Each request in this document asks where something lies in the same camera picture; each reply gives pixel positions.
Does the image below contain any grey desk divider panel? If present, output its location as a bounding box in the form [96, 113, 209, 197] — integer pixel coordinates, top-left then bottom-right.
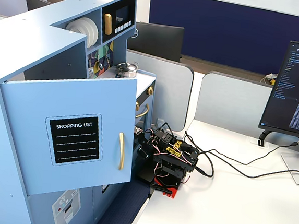
[119, 49, 196, 134]
[193, 70, 275, 145]

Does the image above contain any silver toy pot with lid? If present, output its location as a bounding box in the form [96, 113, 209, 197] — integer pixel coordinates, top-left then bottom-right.
[115, 61, 140, 79]

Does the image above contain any light blue toy kitchen cabinet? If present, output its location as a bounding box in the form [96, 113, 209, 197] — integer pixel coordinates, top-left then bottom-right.
[0, 0, 164, 224]

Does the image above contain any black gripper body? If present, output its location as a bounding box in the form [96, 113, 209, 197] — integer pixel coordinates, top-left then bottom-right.
[147, 128, 176, 152]

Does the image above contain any blue door with shopping list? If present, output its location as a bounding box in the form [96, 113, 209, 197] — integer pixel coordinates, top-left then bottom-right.
[0, 66, 141, 205]

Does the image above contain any white whiteboard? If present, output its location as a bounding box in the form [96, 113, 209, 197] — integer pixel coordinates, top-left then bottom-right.
[179, 0, 299, 20]

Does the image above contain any black monitor back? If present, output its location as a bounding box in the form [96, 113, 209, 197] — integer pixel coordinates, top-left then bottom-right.
[24, 0, 54, 14]
[129, 21, 185, 63]

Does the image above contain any computer monitor showing code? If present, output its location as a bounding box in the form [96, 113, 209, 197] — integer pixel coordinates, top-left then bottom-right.
[257, 38, 299, 139]

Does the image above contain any black cable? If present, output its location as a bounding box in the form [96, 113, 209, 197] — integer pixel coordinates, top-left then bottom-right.
[195, 147, 299, 186]
[180, 130, 299, 186]

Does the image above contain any black toy microwave door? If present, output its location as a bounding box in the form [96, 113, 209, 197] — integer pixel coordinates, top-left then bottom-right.
[99, 0, 137, 45]

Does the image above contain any curved gold oven handle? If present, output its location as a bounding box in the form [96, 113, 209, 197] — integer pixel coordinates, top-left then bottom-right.
[135, 102, 150, 120]

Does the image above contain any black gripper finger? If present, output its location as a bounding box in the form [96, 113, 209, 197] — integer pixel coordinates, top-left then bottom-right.
[136, 131, 151, 147]
[136, 145, 153, 161]

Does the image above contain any red table clamp base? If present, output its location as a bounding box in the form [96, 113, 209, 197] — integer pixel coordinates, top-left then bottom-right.
[149, 175, 184, 200]

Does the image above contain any white plates stack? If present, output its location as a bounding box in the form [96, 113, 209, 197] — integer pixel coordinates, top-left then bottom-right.
[76, 16, 101, 48]

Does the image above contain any white monitor stand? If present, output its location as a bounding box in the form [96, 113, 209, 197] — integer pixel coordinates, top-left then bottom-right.
[278, 143, 299, 186]

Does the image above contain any black flat box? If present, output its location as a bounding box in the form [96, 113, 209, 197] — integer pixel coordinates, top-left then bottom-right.
[136, 162, 159, 184]

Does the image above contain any white and yellow clutter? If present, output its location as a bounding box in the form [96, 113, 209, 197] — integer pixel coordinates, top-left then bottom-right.
[260, 72, 277, 86]

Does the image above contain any short gold microwave handle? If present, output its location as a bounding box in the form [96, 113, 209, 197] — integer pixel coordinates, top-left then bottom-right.
[102, 13, 114, 36]

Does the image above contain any white toy plate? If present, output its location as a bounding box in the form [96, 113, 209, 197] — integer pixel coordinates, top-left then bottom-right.
[65, 18, 92, 37]

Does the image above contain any long gold door handle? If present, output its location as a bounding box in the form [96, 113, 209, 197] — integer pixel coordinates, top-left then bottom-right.
[115, 132, 128, 172]

